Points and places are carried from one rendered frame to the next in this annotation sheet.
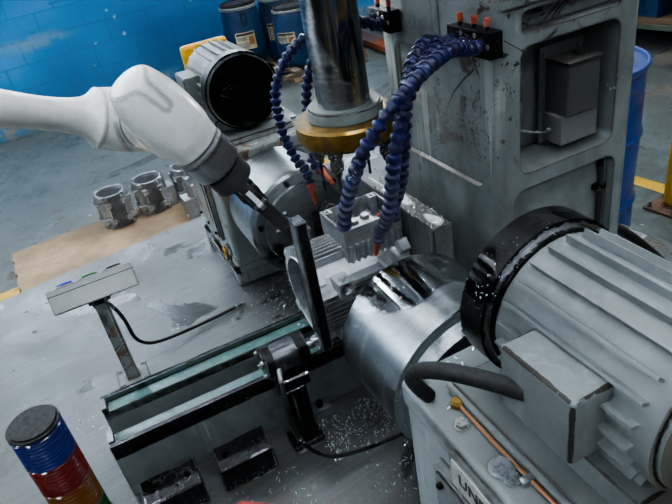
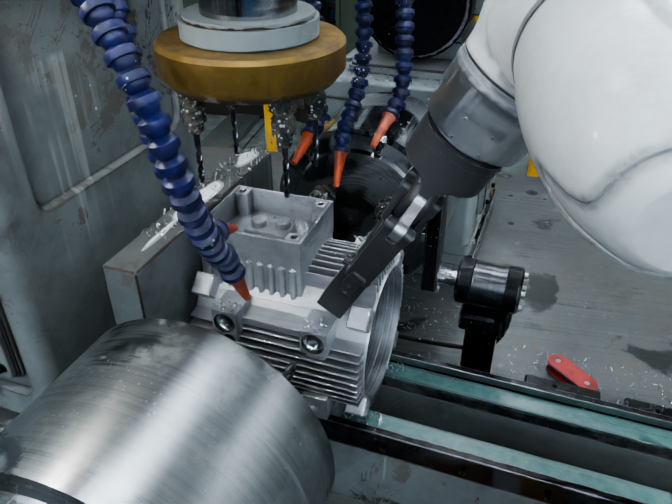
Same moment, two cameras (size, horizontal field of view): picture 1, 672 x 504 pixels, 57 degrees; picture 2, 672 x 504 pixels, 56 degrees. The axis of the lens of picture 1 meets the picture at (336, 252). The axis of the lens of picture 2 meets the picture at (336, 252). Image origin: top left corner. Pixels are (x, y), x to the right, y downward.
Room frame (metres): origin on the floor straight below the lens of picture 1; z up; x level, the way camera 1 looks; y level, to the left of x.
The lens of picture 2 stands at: (1.42, 0.40, 1.48)
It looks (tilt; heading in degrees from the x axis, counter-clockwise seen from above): 33 degrees down; 221
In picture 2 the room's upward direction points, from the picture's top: straight up
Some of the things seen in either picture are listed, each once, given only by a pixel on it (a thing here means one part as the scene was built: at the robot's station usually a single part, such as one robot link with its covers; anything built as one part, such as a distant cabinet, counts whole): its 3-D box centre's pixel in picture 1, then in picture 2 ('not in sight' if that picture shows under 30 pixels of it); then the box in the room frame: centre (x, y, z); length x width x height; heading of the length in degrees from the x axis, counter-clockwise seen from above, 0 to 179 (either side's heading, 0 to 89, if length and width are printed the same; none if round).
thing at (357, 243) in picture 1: (361, 227); (268, 240); (1.01, -0.06, 1.11); 0.12 x 0.11 x 0.07; 111
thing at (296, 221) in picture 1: (311, 287); (439, 200); (0.83, 0.05, 1.12); 0.04 x 0.03 x 0.26; 110
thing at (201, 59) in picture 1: (224, 127); not in sight; (1.59, 0.23, 1.16); 0.33 x 0.26 x 0.42; 20
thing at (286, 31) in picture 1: (290, 33); not in sight; (6.24, 0.04, 0.37); 1.20 x 0.80 x 0.74; 113
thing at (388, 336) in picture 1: (450, 359); (381, 178); (0.69, -0.14, 1.04); 0.41 x 0.25 x 0.25; 20
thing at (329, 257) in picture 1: (350, 275); (303, 313); (1.00, -0.02, 1.01); 0.20 x 0.19 x 0.19; 111
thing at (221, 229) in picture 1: (255, 185); not in sight; (1.56, 0.18, 0.99); 0.35 x 0.31 x 0.37; 20
